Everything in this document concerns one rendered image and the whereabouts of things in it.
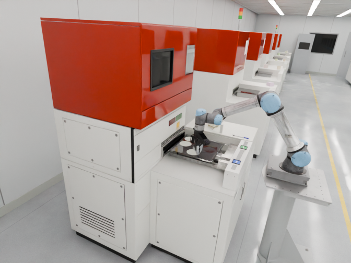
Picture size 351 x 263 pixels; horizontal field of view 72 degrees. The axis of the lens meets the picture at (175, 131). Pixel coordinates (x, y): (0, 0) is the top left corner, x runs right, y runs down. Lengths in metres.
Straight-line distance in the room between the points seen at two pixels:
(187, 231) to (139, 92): 1.13
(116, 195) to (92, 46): 1.03
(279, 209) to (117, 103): 1.45
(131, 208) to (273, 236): 1.18
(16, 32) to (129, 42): 1.51
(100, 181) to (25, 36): 1.56
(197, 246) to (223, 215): 0.41
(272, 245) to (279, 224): 0.23
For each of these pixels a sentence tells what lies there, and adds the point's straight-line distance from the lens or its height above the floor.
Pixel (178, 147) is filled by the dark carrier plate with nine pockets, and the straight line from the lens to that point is 1.98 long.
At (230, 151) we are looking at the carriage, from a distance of 2.08.
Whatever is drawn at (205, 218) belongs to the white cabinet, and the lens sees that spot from 1.84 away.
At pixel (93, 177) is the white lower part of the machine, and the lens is 1.93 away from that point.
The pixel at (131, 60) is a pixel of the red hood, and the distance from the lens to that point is 1.39.
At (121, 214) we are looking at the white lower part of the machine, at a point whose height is 0.51.
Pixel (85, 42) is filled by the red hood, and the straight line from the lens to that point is 1.59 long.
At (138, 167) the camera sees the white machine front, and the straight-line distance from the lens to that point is 1.66.
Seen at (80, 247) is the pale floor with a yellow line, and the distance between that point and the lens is 2.47.
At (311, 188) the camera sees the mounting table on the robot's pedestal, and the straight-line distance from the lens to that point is 1.98.
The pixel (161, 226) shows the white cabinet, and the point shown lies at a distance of 2.09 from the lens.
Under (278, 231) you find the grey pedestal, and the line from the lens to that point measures 2.26.
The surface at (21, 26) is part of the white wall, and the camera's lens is 2.74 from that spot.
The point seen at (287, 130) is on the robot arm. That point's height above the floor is 1.23.
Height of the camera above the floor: 1.80
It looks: 23 degrees down
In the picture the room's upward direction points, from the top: 3 degrees clockwise
